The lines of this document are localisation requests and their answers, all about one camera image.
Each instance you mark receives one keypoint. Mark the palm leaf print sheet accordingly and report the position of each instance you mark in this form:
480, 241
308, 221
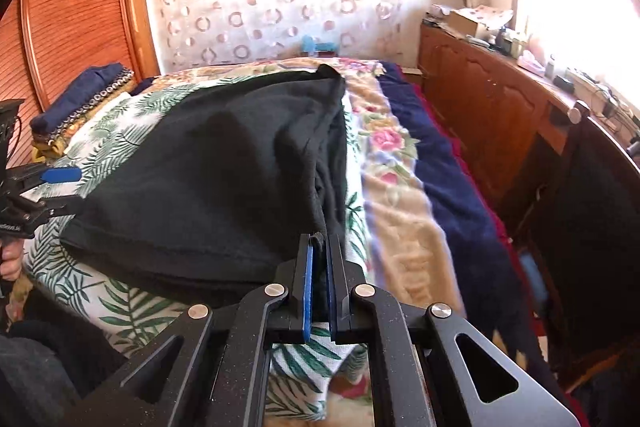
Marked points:
125, 302

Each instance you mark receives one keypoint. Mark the person's dark trousers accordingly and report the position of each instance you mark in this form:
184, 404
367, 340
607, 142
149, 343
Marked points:
40, 372

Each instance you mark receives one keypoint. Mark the navy folded garment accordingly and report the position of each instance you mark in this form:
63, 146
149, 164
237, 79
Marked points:
85, 92

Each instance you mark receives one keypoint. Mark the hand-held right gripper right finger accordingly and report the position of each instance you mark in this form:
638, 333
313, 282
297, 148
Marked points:
331, 292

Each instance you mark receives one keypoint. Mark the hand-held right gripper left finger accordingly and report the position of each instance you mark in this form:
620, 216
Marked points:
307, 287

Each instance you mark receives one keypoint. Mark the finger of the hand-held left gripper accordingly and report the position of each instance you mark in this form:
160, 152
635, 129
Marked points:
55, 208
62, 175

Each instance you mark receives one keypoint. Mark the bright window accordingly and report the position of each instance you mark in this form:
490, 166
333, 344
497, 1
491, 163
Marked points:
575, 7

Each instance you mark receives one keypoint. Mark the person's left hand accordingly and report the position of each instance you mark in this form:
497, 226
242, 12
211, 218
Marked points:
10, 259

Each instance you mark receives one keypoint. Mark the wooden dresser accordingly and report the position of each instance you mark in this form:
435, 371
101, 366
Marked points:
480, 107

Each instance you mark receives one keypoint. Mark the light blue plastic item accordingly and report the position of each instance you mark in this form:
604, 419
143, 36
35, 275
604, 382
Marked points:
320, 44

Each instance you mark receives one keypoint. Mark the floral blanket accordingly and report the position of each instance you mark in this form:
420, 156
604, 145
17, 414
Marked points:
395, 227

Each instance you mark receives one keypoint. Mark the pink tissue pack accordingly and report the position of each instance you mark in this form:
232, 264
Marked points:
531, 59

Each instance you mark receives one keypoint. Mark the black t-shirt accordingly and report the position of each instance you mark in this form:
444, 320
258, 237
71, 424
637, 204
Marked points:
200, 167

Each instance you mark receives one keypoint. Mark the dark wooden chair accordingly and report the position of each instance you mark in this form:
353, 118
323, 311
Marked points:
590, 232

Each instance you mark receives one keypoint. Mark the navy blue blanket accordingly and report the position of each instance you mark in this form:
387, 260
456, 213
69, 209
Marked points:
450, 187

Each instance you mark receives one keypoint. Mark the yellow folded cloth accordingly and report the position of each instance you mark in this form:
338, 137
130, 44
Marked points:
47, 147

